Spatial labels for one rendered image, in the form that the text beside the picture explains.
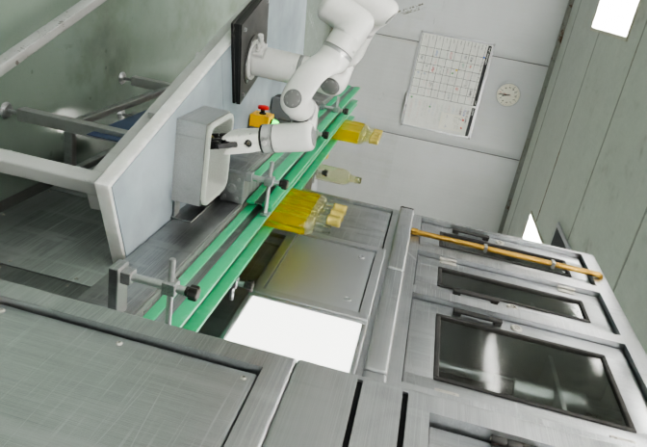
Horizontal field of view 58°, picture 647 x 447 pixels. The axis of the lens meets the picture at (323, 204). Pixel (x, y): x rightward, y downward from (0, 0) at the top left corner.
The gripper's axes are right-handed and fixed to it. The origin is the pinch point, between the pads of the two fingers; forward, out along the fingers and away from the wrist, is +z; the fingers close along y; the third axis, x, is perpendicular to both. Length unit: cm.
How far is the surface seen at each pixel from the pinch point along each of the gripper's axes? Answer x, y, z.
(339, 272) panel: -48, 19, -28
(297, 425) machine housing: -16, -86, -44
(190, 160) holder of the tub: -2.6, -8.9, 2.0
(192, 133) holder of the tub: 4.2, -8.9, 0.2
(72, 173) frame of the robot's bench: 1.8, -33.3, 18.0
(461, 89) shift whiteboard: -85, 608, -76
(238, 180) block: -14.0, 9.7, -2.7
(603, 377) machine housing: -73, 5, -102
